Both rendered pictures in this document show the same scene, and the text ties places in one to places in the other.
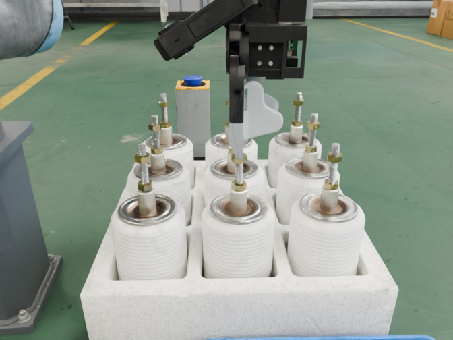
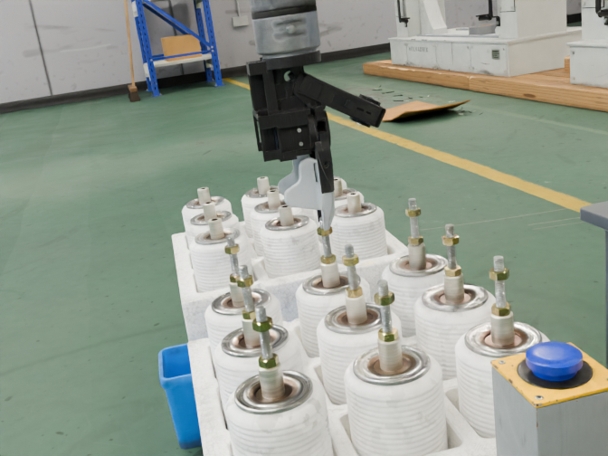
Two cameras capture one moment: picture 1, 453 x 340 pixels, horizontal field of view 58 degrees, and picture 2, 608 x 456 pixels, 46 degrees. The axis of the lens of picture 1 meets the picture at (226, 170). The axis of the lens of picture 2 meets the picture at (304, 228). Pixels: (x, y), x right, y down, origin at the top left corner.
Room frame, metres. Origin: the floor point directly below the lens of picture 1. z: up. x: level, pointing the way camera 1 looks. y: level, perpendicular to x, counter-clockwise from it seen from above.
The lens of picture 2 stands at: (1.31, -0.17, 0.60)
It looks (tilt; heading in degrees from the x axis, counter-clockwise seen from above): 17 degrees down; 172
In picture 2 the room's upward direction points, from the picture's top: 8 degrees counter-clockwise
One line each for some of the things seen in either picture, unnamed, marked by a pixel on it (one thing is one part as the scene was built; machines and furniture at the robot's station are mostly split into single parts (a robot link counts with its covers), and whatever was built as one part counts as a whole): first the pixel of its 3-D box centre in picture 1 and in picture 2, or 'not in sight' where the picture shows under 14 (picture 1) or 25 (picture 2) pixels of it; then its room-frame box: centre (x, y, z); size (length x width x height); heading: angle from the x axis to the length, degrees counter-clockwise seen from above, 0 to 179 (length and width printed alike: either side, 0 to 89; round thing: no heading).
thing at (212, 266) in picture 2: not in sight; (226, 288); (0.16, -0.14, 0.16); 0.10 x 0.10 x 0.18
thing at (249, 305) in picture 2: (312, 137); (248, 298); (0.58, -0.13, 0.30); 0.01 x 0.01 x 0.08
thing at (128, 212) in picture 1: (147, 209); (418, 265); (0.45, 0.10, 0.25); 0.08 x 0.08 x 0.01
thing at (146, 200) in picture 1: (146, 201); (417, 256); (0.45, 0.10, 0.26); 0.02 x 0.02 x 0.03
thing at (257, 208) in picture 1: (238, 208); (331, 283); (0.46, -0.02, 0.25); 0.08 x 0.08 x 0.01
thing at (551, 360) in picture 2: (193, 81); (554, 364); (0.86, 0.07, 0.32); 0.04 x 0.04 x 0.02
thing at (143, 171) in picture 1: (143, 172); (414, 226); (0.45, 0.10, 0.31); 0.01 x 0.01 x 0.08
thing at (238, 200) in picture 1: (238, 200); (330, 274); (0.46, -0.02, 0.26); 0.02 x 0.02 x 0.03
